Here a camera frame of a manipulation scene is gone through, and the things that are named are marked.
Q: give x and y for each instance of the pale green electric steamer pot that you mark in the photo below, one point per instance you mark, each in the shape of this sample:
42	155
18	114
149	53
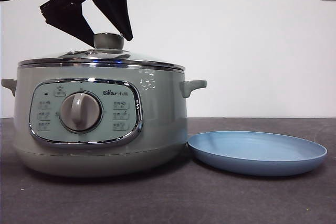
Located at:
162	103

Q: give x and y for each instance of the grey round control dial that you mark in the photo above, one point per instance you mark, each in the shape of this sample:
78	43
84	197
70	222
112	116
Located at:
80	111

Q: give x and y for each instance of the blue round plate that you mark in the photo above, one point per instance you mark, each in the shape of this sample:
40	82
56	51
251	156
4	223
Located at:
252	150

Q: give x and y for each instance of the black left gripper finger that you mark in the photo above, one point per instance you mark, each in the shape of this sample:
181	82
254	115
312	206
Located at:
115	6
68	14

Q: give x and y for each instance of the glass lid with green knob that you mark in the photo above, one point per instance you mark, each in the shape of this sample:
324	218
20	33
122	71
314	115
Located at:
109	42

